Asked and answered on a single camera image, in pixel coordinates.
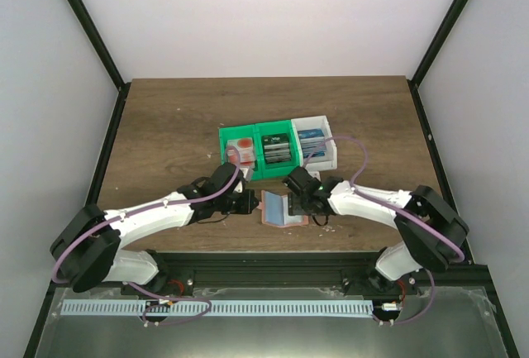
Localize blue card stack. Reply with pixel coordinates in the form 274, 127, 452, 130
298, 128, 327, 159

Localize black frame post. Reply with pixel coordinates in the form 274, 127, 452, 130
409, 0, 469, 87
44, 0, 126, 91

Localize black aluminium front rail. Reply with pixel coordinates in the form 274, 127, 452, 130
53, 252, 488, 293

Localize green bin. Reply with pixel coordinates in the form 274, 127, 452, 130
218, 124, 264, 181
255, 120, 299, 179

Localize black card stack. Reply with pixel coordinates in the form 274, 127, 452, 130
261, 133, 292, 164

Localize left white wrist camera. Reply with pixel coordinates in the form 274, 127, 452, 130
232, 167, 254, 193

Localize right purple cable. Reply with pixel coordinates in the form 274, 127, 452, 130
301, 135, 466, 327

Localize pink leather card holder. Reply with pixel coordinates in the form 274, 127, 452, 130
258, 190, 308, 228

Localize right black frame post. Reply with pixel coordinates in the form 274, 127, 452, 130
409, 0, 469, 87

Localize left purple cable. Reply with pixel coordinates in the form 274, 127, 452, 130
51, 145, 245, 328

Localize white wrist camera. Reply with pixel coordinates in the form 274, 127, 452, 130
232, 167, 254, 193
308, 171, 322, 182

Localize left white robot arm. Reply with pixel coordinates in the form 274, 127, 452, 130
50, 163, 260, 295

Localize left green bin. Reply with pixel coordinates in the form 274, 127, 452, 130
218, 124, 264, 181

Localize left black frame post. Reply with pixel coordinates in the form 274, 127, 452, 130
44, 0, 126, 91

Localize light blue cable duct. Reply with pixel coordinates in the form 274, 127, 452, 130
60, 299, 374, 318

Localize middle green bin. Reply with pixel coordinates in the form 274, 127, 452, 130
255, 120, 299, 179

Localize purple cable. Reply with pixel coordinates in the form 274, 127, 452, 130
301, 135, 466, 327
51, 145, 245, 328

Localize red white card stack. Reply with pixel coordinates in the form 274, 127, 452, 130
226, 137, 256, 168

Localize white bin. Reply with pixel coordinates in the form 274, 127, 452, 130
291, 116, 337, 172

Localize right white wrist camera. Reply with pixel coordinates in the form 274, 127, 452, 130
308, 171, 322, 182

